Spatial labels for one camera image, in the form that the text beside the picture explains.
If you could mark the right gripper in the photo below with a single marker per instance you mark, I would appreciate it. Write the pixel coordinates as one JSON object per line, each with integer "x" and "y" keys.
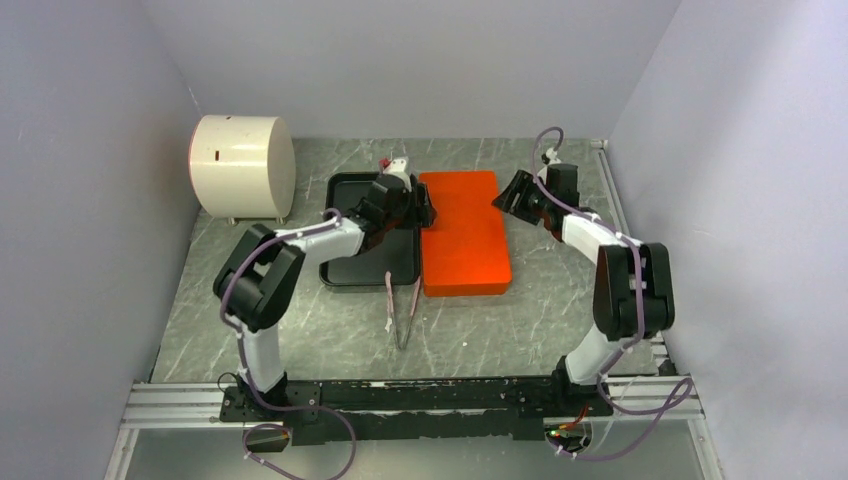
{"x": 522, "y": 182}

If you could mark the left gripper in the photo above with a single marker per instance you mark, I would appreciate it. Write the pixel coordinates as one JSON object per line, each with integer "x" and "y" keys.
{"x": 425, "y": 213}

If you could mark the orange box lid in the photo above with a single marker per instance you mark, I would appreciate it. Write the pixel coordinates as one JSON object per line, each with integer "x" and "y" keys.
{"x": 465, "y": 251}

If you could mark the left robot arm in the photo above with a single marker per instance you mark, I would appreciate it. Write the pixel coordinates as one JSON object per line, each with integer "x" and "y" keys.
{"x": 257, "y": 282}

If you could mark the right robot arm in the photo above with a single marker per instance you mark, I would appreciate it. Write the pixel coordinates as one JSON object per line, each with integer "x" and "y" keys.
{"x": 633, "y": 296}

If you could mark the black baking tray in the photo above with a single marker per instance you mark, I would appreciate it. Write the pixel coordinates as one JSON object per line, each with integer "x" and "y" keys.
{"x": 399, "y": 254}

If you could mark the white cylindrical drum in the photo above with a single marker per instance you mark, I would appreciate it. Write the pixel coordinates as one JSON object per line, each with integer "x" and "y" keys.
{"x": 243, "y": 167}

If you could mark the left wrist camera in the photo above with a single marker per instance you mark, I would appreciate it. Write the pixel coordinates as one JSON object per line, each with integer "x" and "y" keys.
{"x": 399, "y": 167}

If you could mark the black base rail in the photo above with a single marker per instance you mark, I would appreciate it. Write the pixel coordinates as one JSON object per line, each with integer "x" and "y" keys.
{"x": 322, "y": 411}

